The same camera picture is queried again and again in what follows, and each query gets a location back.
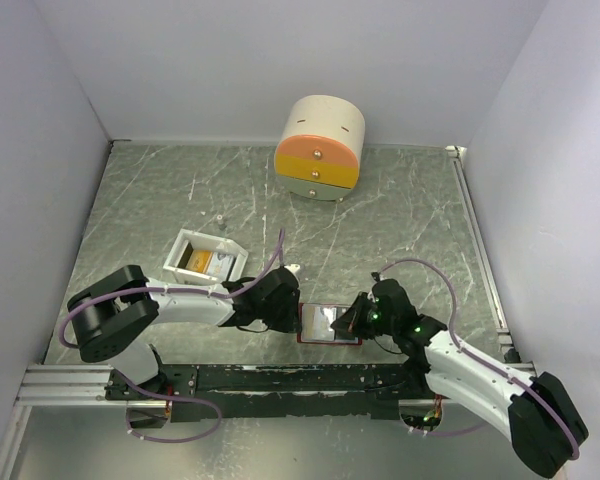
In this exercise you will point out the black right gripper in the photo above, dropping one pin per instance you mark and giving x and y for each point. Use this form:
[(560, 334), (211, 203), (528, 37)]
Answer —
[(351, 320)]

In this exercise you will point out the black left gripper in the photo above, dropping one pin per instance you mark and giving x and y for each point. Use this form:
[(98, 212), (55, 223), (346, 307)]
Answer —
[(290, 324)]

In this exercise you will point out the silver VIP diamond card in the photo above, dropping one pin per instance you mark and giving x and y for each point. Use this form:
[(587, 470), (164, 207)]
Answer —
[(316, 320)]

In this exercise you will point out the red card holder wallet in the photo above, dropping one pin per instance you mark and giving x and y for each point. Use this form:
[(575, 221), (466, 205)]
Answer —
[(340, 338)]

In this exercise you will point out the white card tray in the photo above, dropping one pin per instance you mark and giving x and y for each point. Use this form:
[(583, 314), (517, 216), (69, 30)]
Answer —
[(186, 241)]

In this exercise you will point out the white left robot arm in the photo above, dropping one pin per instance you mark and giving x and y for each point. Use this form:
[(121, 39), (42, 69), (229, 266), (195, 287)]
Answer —
[(106, 319)]

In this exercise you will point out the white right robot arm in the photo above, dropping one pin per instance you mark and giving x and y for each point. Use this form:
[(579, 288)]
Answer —
[(535, 413)]

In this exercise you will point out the white VIP portrait card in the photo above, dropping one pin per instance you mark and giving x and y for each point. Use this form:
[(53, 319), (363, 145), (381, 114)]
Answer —
[(220, 265)]

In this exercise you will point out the yellow card in tray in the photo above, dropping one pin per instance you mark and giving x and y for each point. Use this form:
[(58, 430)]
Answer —
[(198, 261)]

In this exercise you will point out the round three-drawer mini cabinet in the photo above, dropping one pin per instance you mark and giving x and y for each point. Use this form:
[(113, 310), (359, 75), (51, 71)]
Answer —
[(319, 155)]

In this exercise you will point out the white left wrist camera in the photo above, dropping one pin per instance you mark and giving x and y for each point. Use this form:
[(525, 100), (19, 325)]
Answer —
[(295, 269)]

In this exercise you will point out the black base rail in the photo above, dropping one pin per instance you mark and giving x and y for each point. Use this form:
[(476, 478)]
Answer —
[(379, 391)]

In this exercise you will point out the aluminium right front rail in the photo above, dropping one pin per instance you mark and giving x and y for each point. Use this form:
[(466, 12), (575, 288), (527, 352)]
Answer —
[(520, 370)]

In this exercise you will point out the aluminium frame rail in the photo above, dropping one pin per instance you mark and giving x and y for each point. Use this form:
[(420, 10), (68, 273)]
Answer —
[(63, 385), (506, 345)]

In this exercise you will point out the aluminium front frame rail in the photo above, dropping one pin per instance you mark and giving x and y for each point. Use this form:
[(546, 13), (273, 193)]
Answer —
[(63, 385)]

